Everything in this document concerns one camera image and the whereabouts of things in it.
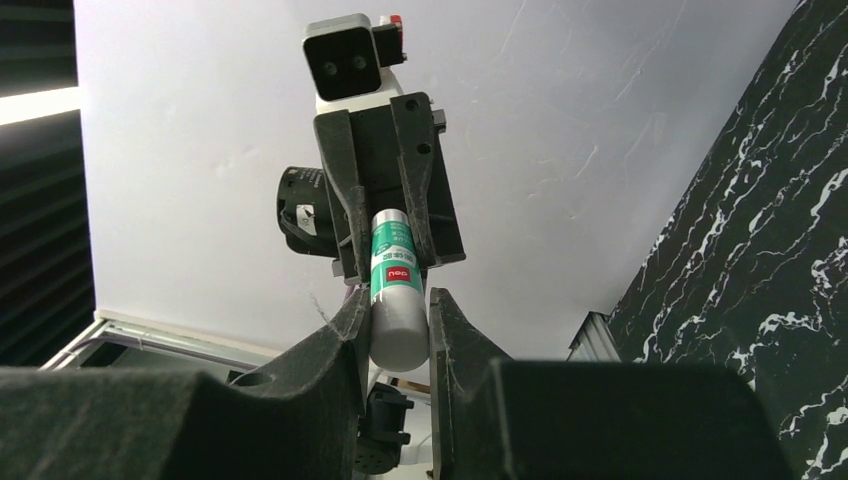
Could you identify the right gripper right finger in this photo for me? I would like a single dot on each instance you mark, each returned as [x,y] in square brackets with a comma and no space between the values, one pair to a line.
[495,417]

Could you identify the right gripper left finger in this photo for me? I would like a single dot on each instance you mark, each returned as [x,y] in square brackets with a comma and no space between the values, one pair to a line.
[185,424]

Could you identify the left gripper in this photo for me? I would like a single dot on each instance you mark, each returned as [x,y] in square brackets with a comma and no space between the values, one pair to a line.
[388,157]

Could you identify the green white glue stick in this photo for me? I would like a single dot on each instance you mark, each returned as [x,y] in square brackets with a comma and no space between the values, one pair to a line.
[400,330]

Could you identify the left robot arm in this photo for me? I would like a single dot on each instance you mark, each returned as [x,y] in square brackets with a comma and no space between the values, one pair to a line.
[304,217]

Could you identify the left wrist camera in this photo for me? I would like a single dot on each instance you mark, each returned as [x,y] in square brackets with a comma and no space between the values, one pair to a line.
[350,61]

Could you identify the aluminium frame rail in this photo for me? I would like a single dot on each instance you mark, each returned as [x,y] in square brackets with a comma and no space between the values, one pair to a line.
[135,333]

